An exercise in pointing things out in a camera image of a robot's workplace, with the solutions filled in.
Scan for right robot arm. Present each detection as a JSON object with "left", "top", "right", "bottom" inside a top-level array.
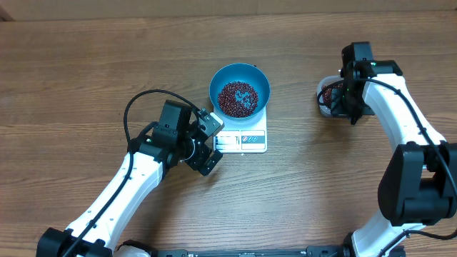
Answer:
[{"left": 316, "top": 41, "right": 456, "bottom": 256}]

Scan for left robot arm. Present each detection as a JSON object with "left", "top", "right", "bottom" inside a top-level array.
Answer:
[{"left": 36, "top": 100, "right": 224, "bottom": 257}]

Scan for white digital kitchen scale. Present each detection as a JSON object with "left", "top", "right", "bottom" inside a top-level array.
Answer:
[{"left": 213, "top": 108, "right": 268, "bottom": 153}]

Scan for blue metal bowl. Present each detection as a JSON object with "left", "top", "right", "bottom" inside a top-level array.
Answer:
[{"left": 209, "top": 63, "right": 271, "bottom": 120}]

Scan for clear plastic food container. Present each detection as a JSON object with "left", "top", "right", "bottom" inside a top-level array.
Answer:
[{"left": 316, "top": 76, "right": 343, "bottom": 118}]

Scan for red beans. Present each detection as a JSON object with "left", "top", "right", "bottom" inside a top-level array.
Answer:
[{"left": 217, "top": 81, "right": 258, "bottom": 118}]

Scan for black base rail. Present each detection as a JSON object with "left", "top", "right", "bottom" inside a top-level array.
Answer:
[{"left": 114, "top": 239, "right": 406, "bottom": 257}]

